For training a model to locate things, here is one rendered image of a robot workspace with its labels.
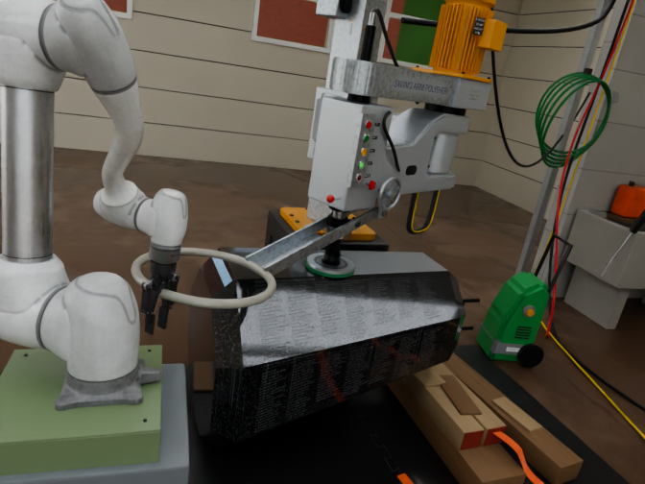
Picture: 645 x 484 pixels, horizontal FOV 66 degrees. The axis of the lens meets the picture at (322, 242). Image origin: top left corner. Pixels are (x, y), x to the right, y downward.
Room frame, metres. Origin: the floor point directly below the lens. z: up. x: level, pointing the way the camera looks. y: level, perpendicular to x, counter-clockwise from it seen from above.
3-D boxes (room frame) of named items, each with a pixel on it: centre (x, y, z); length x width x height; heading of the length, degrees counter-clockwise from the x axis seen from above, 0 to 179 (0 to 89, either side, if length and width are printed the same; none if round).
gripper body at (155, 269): (1.35, 0.46, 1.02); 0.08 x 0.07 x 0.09; 154
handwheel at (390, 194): (2.06, -0.22, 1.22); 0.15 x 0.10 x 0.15; 138
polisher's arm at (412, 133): (2.34, -0.32, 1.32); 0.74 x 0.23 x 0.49; 138
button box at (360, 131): (1.92, -0.09, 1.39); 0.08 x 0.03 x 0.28; 138
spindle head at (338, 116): (2.11, -0.10, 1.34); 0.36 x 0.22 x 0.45; 138
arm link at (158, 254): (1.36, 0.46, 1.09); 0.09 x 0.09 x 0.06
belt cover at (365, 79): (2.31, -0.28, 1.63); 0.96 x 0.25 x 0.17; 138
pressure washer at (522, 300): (3.09, -1.38, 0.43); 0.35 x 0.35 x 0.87; 8
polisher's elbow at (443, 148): (2.54, -0.49, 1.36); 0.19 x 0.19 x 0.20
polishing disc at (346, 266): (2.05, -0.05, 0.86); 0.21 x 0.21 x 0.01
